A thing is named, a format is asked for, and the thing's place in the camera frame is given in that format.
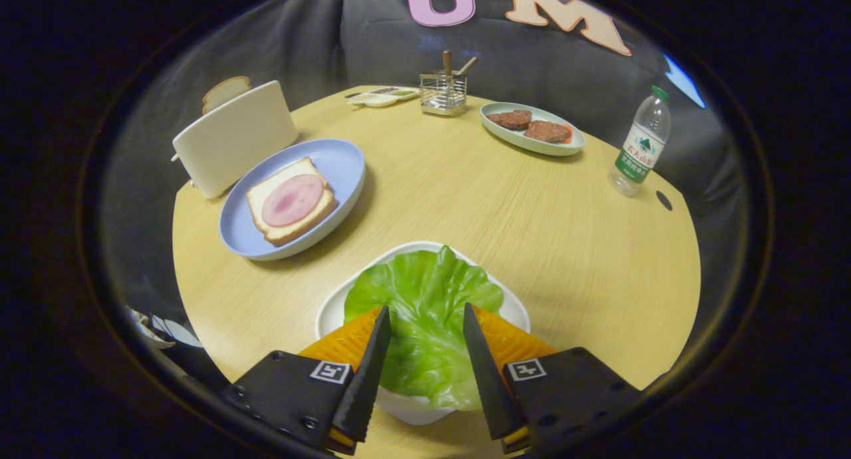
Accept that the green lettuce leaf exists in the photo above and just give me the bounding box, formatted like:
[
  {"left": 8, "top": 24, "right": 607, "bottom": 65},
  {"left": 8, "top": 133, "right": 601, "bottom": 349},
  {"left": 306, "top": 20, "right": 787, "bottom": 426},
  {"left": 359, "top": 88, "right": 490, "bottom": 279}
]
[{"left": 344, "top": 245, "right": 504, "bottom": 411}]

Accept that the white plate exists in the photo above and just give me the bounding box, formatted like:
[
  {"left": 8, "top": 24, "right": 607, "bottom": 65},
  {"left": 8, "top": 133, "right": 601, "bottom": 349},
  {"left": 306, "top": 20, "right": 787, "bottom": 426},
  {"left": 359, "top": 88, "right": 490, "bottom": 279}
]
[{"left": 315, "top": 240, "right": 531, "bottom": 426}]

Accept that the black backdrop cloth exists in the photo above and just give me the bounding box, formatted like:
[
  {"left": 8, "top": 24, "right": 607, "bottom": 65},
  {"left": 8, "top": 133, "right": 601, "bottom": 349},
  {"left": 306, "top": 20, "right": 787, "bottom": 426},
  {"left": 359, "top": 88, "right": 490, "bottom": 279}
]
[{"left": 100, "top": 0, "right": 752, "bottom": 353}]

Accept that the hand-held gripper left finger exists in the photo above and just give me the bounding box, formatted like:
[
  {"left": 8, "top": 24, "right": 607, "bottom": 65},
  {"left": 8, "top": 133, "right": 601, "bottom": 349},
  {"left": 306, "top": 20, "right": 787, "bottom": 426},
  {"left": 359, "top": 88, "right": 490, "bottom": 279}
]
[{"left": 223, "top": 305, "right": 393, "bottom": 454}]

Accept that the white toaster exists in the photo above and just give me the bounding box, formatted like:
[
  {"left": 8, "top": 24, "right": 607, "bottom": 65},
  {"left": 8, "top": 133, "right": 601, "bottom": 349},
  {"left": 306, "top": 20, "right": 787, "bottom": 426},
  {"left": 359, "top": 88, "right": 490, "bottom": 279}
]
[{"left": 172, "top": 80, "right": 299, "bottom": 200}]

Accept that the white divided dish with seeds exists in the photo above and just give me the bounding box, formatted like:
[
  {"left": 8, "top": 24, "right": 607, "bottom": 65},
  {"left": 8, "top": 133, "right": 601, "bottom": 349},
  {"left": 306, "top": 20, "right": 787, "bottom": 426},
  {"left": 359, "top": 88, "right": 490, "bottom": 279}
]
[{"left": 344, "top": 86, "right": 421, "bottom": 108}]

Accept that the bread slice under ham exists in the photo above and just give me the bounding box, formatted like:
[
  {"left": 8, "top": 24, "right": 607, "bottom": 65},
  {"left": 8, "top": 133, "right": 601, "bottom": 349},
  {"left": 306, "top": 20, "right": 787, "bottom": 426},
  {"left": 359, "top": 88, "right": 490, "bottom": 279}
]
[{"left": 246, "top": 157, "right": 338, "bottom": 247}]

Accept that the brown meat patty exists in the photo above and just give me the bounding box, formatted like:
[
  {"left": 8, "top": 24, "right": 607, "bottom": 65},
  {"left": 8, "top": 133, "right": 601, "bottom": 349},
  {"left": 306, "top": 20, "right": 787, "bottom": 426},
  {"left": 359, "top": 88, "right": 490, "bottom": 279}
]
[
  {"left": 524, "top": 120, "right": 572, "bottom": 144},
  {"left": 486, "top": 110, "right": 533, "bottom": 130}
]

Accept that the clear water bottle green label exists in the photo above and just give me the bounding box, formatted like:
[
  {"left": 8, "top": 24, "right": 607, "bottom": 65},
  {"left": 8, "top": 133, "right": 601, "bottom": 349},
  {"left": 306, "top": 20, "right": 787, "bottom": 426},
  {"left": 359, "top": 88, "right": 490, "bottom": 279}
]
[{"left": 608, "top": 85, "right": 672, "bottom": 198}]

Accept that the pale green plate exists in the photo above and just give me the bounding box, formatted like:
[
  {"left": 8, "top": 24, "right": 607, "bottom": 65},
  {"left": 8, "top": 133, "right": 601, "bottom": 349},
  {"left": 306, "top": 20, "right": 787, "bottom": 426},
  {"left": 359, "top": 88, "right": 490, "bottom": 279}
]
[{"left": 479, "top": 102, "right": 586, "bottom": 157}]

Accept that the blue plate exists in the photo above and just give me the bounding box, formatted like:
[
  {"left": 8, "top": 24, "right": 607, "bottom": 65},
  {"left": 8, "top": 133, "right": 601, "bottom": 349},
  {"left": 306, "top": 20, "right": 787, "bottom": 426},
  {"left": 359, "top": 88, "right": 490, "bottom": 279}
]
[{"left": 219, "top": 138, "right": 366, "bottom": 261}]

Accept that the plain bread slice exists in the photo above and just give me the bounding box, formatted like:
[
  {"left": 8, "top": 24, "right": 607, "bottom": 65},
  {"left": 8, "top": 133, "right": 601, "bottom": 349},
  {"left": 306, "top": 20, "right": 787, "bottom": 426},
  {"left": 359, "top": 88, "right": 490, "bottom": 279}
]
[{"left": 202, "top": 76, "right": 252, "bottom": 115}]

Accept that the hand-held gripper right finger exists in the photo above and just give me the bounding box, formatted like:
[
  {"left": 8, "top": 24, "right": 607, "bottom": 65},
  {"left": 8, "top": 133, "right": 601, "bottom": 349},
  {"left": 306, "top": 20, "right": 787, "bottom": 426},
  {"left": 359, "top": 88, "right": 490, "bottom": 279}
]
[{"left": 462, "top": 303, "right": 642, "bottom": 454}]

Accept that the pink ham slice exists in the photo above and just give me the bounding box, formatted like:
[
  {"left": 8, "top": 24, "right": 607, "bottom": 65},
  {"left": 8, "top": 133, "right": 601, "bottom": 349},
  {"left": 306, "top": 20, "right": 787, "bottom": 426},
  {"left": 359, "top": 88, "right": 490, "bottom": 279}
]
[{"left": 261, "top": 174, "right": 325, "bottom": 228}]

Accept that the wire utensil holder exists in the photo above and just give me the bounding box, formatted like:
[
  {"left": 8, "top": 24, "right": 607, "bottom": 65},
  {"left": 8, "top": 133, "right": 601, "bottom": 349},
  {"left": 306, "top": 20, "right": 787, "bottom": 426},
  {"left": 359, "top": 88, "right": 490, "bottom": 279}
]
[{"left": 420, "top": 72, "right": 468, "bottom": 116}]

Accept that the pale crumpled object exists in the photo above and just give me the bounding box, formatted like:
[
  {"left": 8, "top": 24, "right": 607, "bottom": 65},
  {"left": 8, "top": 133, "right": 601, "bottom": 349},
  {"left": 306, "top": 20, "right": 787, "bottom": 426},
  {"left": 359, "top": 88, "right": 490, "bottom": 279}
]
[{"left": 126, "top": 306, "right": 203, "bottom": 350}]

